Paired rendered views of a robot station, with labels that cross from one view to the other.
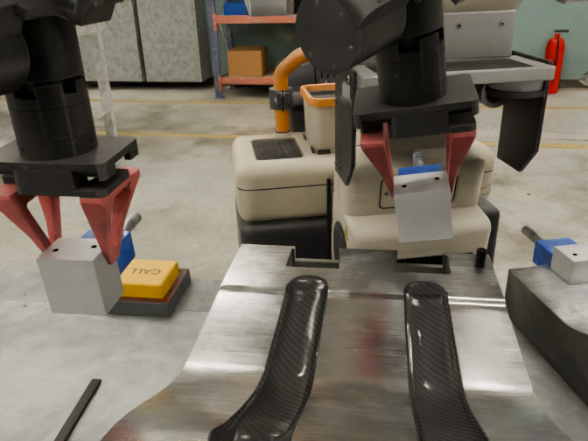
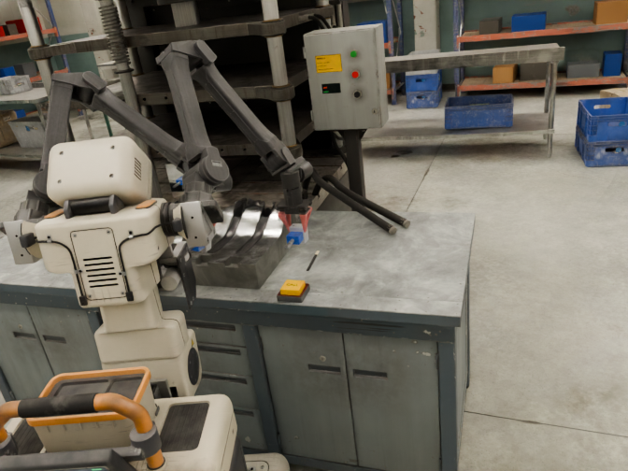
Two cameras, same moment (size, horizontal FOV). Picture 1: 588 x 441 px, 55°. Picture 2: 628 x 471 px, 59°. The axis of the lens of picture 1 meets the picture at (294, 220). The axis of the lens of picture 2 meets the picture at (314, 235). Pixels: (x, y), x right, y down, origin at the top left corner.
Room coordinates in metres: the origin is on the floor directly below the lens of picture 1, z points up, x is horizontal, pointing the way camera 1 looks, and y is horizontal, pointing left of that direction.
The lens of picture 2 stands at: (2.00, 0.57, 1.67)
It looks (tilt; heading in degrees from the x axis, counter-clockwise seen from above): 25 degrees down; 192
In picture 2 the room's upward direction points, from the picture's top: 8 degrees counter-clockwise
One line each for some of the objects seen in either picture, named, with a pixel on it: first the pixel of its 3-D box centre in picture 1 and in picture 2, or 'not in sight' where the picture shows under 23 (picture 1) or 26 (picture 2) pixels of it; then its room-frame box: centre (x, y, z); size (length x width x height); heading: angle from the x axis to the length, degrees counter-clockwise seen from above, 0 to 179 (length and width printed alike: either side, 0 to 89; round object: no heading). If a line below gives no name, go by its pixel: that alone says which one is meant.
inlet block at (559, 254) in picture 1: (555, 253); not in sight; (0.57, -0.30, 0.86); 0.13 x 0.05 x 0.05; 8
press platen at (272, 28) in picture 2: not in sight; (194, 44); (-0.68, -0.46, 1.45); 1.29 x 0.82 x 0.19; 81
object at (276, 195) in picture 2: not in sight; (220, 178); (-0.68, -0.48, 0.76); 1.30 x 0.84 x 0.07; 81
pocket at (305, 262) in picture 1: (314, 272); (235, 264); (0.51, -0.02, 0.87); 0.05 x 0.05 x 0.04; 81
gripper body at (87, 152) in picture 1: (54, 125); (292, 197); (0.42, 0.18, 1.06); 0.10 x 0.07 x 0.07; 80
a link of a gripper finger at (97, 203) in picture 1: (87, 210); (292, 218); (0.42, 0.17, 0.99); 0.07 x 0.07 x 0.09; 80
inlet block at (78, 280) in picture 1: (107, 248); (293, 239); (0.46, 0.17, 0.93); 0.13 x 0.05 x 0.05; 170
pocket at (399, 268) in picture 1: (420, 277); (205, 264); (0.49, -0.13, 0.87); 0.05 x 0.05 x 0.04; 81
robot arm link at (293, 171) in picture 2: (30, 43); (291, 178); (0.41, 0.18, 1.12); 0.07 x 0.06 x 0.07; 162
